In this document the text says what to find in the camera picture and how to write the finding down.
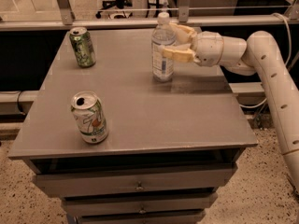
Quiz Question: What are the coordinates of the metal window rail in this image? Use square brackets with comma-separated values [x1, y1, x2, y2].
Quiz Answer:
[0, 14, 299, 32]

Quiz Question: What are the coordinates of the white green soda can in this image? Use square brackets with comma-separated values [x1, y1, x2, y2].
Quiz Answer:
[71, 91, 108, 144]

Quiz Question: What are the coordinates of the grey floor pipe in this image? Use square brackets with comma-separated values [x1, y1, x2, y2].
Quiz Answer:
[0, 91, 37, 115]

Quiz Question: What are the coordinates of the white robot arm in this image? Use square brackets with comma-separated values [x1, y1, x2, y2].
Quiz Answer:
[159, 23, 299, 189]

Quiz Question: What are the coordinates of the bottom grey drawer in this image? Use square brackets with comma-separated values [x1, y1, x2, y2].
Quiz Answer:
[78, 210, 206, 224]

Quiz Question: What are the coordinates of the grey drawer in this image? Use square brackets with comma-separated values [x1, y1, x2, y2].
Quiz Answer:
[78, 210, 206, 224]
[63, 192, 218, 217]
[33, 164, 237, 197]

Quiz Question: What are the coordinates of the black office chair base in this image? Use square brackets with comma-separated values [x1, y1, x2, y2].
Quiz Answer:
[94, 0, 133, 20]

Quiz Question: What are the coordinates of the grey drawer cabinet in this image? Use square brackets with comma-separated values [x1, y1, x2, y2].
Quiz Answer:
[7, 27, 259, 224]

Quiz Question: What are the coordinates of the clear plastic water bottle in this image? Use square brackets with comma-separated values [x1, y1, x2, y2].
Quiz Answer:
[151, 12, 176, 82]

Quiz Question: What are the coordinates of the green soda can far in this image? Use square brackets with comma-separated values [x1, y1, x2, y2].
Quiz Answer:
[69, 27, 96, 68]

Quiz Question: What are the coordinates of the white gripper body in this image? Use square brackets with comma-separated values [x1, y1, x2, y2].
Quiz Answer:
[192, 32, 224, 67]

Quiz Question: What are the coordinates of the top grey drawer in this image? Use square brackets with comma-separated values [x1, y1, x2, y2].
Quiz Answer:
[33, 164, 237, 197]

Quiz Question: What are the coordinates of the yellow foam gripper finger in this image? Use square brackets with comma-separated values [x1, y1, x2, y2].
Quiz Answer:
[170, 23, 197, 44]
[158, 44, 195, 63]

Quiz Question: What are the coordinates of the left metal bracket post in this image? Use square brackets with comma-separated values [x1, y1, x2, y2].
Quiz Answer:
[56, 0, 75, 25]

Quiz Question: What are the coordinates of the middle grey drawer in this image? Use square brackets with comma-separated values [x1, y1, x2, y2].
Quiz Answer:
[63, 192, 218, 217]

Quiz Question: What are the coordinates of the metal bracket post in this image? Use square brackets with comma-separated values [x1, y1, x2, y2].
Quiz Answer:
[56, 0, 75, 25]
[177, 0, 191, 22]

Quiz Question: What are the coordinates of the right metal bracket post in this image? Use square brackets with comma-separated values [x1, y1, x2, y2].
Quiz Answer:
[177, 0, 191, 22]

